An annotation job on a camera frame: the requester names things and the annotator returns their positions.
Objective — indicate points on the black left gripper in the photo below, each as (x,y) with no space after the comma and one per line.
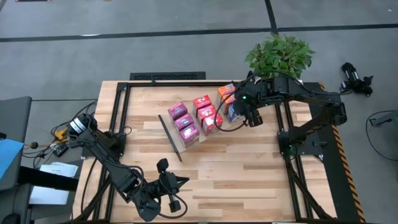
(164,188)

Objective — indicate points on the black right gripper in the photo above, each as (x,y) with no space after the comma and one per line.
(255,93)

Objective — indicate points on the blue Frosted Flakes cereal box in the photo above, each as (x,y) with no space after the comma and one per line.
(234,115)

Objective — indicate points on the magenta Raisin Bran cereal box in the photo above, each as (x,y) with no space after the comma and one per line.
(184,122)
(178,111)
(189,135)

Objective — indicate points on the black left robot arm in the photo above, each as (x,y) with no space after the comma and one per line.
(105,161)

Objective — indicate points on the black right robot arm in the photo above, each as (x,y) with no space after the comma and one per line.
(311,95)

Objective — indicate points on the green plant in white pot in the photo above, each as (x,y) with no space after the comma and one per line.
(280,56)

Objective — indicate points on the black floor vent grille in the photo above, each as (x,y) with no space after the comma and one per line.
(168,76)

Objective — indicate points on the white paper sheets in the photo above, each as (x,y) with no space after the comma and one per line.
(59,169)

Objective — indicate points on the black device on floor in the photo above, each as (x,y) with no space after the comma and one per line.
(356,81)

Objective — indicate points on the yellow hand tool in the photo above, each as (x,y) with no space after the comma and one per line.
(60,133)

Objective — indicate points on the black mat with hazard stripes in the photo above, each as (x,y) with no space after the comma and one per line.
(342,186)

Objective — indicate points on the blue folder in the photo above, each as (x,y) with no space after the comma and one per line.
(9,155)

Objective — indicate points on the grey side panel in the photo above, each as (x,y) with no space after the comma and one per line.
(14,118)

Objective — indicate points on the wooden shelf with black frame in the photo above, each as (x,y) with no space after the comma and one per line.
(174,134)

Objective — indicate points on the black aluminium table frame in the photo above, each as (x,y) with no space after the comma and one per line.
(186,84)

